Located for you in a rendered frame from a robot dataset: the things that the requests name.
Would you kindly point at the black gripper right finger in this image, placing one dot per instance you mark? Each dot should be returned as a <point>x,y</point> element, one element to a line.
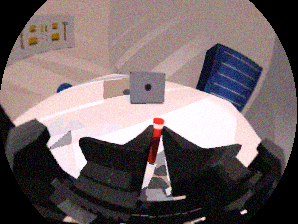
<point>187,161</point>

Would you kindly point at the grey sloped panel with hole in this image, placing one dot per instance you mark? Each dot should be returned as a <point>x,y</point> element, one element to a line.
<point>147,87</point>

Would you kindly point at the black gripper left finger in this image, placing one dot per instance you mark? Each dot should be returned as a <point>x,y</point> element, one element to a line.
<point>129,157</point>

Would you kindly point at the red peg with white band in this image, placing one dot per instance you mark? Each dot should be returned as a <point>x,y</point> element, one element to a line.
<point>158,124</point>

